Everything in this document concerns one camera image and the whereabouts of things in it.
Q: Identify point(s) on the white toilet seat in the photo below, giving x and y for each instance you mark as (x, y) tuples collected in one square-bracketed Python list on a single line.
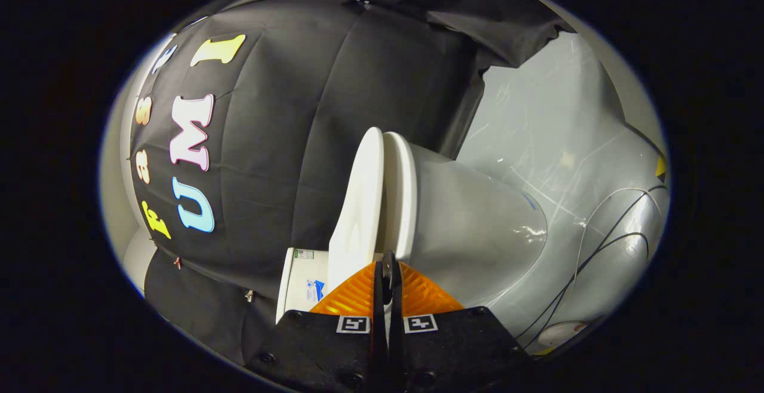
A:
[(401, 196)]

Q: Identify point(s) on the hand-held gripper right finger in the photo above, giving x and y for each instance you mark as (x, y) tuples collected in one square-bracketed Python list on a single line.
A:
[(396, 351)]

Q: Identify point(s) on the white round device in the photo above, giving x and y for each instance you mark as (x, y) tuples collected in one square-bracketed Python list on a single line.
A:
[(561, 332)]

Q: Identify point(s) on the white toilet body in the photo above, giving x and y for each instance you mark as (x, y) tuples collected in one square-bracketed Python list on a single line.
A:
[(477, 226)]

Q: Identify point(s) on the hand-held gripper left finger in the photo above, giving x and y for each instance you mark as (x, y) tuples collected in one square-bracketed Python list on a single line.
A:
[(378, 351)]

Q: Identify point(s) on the white toilet lid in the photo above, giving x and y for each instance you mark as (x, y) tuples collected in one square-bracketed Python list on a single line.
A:
[(358, 214)]

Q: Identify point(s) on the black backdrop cloth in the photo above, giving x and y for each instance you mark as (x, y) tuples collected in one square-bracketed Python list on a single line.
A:
[(286, 142)]

